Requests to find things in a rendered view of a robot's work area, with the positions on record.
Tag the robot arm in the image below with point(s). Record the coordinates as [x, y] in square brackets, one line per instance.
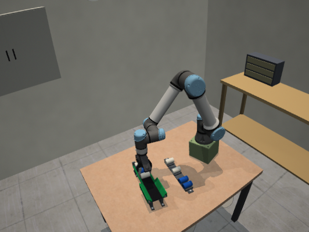
[209, 128]

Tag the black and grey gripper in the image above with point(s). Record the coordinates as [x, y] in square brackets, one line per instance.
[138, 167]

